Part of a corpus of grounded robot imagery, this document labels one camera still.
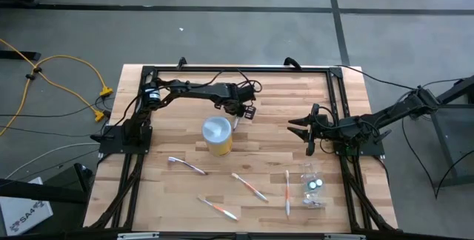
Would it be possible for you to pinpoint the clear plastic container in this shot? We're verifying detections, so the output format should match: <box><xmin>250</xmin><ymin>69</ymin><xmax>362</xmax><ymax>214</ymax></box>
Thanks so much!
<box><xmin>299</xmin><ymin>162</ymin><xmax>328</xmax><ymax>210</ymax></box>

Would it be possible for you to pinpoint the thin black floor cable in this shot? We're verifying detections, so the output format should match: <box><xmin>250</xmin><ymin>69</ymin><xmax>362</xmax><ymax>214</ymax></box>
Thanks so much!
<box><xmin>0</xmin><ymin>94</ymin><xmax>126</xmax><ymax>119</ymax></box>

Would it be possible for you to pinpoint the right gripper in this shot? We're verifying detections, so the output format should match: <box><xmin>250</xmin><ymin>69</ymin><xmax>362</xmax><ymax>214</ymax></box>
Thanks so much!
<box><xmin>287</xmin><ymin>102</ymin><xmax>336</xmax><ymax>157</ymax></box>

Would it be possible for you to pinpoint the black equipment stand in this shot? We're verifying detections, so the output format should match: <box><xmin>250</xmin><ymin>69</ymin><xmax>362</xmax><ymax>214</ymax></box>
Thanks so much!
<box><xmin>0</xmin><ymin>162</ymin><xmax>94</xmax><ymax>206</ymax></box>

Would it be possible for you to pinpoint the black looping power cable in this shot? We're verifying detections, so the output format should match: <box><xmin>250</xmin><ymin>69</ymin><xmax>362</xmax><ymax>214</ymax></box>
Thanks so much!
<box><xmin>401</xmin><ymin>116</ymin><xmax>474</xmax><ymax>199</ymax></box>

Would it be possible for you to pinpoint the yellow extension cable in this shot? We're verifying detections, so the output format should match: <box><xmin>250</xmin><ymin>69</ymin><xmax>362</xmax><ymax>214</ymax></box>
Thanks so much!
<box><xmin>0</xmin><ymin>39</ymin><xmax>115</xmax><ymax>138</ymax></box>

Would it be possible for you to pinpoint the black aluminium table frame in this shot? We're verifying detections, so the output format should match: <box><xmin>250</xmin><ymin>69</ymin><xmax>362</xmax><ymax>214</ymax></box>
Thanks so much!
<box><xmin>83</xmin><ymin>63</ymin><xmax>399</xmax><ymax>233</ymax></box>

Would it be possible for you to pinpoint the orange and white toothbrush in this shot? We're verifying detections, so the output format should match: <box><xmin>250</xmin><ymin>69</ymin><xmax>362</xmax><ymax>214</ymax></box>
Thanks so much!
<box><xmin>230</xmin><ymin>172</ymin><xmax>270</xmax><ymax>204</ymax></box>
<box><xmin>196</xmin><ymin>196</ymin><xmax>240</xmax><ymax>222</ymax></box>
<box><xmin>284</xmin><ymin>169</ymin><xmax>292</xmax><ymax>219</ymax></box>

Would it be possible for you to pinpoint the yellow disinfecting wipes canister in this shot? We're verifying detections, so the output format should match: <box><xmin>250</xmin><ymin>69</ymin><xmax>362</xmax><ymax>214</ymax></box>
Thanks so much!
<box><xmin>201</xmin><ymin>116</ymin><xmax>234</xmax><ymax>158</ymax></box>

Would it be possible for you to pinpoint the black metal desk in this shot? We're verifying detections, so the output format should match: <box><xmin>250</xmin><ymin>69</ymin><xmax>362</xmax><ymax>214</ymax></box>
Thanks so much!
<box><xmin>408</xmin><ymin>75</ymin><xmax>474</xmax><ymax>189</ymax></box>

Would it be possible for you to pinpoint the silver metal bracket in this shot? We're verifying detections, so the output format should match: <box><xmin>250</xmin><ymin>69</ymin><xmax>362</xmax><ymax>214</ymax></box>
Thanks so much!
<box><xmin>116</xmin><ymin>232</ymin><xmax>161</xmax><ymax>240</ymax></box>
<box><xmin>324</xmin><ymin>233</ymin><xmax>366</xmax><ymax>240</ymax></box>

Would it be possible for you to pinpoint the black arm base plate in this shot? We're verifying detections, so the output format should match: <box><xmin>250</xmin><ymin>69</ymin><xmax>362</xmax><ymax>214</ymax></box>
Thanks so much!
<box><xmin>99</xmin><ymin>124</ymin><xmax>153</xmax><ymax>156</ymax></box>
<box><xmin>333</xmin><ymin>130</ymin><xmax>386</xmax><ymax>157</ymax></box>

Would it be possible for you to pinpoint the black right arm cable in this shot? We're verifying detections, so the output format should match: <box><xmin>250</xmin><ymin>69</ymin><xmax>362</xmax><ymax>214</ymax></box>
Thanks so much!
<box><xmin>333</xmin><ymin>64</ymin><xmax>421</xmax><ymax>92</ymax></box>

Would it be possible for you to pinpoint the black flat stand foot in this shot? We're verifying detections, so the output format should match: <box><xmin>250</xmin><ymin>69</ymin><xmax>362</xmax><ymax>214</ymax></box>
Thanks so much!
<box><xmin>0</xmin><ymin>50</ymin><xmax>42</xmax><ymax>62</ymax></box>

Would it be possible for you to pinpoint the black cable loop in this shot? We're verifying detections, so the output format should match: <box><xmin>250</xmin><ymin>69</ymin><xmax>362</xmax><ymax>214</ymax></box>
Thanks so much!
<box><xmin>283</xmin><ymin>56</ymin><xmax>303</xmax><ymax>72</ymax></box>

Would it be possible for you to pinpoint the white floor cable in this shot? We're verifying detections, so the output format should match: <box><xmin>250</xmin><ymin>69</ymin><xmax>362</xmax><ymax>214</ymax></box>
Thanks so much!
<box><xmin>5</xmin><ymin>141</ymin><xmax>101</xmax><ymax>180</ymax></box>

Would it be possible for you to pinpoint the white printed cardboard box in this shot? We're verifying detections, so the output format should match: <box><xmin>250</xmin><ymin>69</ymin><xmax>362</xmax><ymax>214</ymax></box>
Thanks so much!
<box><xmin>0</xmin><ymin>176</ymin><xmax>54</xmax><ymax>237</ymax></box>

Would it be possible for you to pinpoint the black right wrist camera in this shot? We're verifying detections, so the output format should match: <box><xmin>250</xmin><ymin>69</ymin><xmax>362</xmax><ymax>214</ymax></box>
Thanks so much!
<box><xmin>318</xmin><ymin>118</ymin><xmax>335</xmax><ymax>139</ymax></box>

